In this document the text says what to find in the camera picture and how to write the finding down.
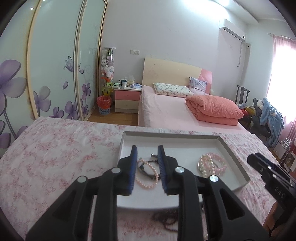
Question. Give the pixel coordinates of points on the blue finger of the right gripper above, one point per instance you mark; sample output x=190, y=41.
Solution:
x=263, y=165
x=266, y=177

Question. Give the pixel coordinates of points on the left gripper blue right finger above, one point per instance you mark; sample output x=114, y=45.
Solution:
x=207, y=205

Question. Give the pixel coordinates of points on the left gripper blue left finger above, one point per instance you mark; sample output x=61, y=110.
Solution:
x=88, y=201

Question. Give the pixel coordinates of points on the person's right hand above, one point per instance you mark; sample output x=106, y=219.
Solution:
x=270, y=222

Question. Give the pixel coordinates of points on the black office chair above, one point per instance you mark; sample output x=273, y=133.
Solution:
x=257, y=128

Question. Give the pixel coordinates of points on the blue plush bathrobe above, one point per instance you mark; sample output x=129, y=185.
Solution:
x=271, y=117

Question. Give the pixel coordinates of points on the pink floral bed sheet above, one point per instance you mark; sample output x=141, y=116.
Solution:
x=51, y=153

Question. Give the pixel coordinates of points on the folded coral duvet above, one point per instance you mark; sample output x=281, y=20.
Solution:
x=214, y=109

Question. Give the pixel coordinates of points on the dark wooden chair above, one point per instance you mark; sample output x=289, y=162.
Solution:
x=241, y=95

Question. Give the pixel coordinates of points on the pink curtain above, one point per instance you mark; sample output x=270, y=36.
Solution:
x=281, y=89

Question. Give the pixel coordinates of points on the lilac patterned pillow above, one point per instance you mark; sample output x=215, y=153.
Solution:
x=197, y=84

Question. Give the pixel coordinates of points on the red lined waste basket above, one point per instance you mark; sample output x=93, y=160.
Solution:
x=104, y=104

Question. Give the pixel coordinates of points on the pink bed with headboard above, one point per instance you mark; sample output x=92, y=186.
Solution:
x=169, y=112

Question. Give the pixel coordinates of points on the white patterned pillow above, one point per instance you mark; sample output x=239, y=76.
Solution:
x=172, y=90

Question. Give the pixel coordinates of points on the pink white nightstand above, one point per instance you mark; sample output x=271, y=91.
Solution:
x=127, y=100

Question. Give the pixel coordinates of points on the black white mug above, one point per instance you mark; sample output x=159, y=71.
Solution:
x=123, y=83

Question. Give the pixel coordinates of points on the clear tube of plush toys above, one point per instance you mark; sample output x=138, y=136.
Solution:
x=106, y=71

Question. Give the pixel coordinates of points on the floral sliding door wardrobe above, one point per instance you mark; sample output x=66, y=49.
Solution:
x=49, y=62

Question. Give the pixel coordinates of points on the white wall air conditioner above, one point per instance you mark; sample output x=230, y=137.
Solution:
x=232, y=29

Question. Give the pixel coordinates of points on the white wall socket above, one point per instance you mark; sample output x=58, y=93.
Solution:
x=134, y=52

